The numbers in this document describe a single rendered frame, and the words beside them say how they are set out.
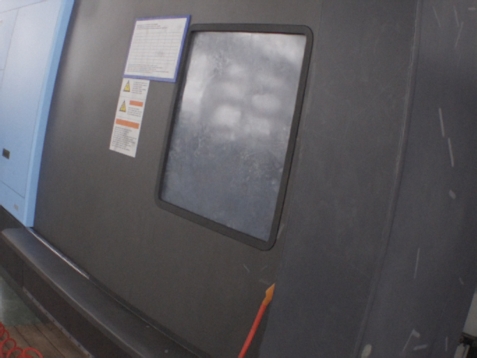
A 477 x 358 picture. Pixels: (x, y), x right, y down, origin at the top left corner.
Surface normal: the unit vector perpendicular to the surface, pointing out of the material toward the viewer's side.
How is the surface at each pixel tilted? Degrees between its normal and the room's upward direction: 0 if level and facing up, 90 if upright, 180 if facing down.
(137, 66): 86
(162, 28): 86
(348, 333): 88
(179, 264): 86
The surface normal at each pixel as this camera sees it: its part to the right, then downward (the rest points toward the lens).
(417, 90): 0.66, 0.21
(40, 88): -0.73, -0.07
